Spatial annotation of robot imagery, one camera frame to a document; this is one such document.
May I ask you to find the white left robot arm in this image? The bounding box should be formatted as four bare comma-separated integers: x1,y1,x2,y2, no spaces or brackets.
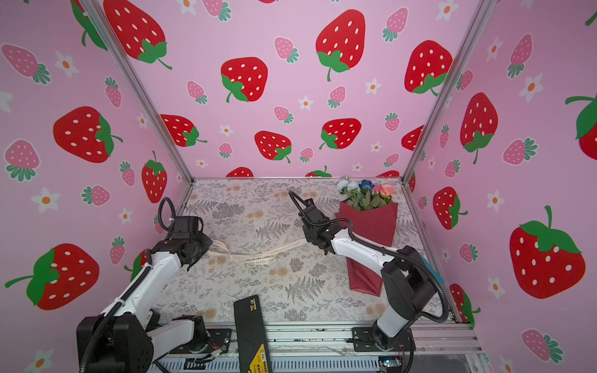
76,214,213,372

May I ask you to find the white fake flower stem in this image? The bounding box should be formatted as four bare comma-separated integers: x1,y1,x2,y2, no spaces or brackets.
337,179,371,211

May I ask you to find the black flat device yellow label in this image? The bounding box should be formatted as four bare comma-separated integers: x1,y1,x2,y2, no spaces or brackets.
233,295,273,373

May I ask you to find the blue fake rose stem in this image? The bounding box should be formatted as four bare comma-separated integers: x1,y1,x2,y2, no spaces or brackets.
359,180,374,191

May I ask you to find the large pink fake rose stem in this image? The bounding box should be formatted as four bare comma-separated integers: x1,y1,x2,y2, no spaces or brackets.
379,184,394,205

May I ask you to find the beige ribbon pile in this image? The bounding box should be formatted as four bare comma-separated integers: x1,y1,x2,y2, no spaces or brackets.
208,239,306,264

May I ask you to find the aluminium corner post right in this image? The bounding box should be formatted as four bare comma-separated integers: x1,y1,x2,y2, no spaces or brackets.
402,0,497,185

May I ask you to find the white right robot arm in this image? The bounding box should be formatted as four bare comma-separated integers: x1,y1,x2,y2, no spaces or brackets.
289,191,450,351

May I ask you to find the dark red wrapping paper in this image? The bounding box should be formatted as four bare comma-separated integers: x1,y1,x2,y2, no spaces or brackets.
336,201,398,297

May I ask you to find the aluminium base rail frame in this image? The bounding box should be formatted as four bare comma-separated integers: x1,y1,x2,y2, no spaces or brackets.
153,319,491,373

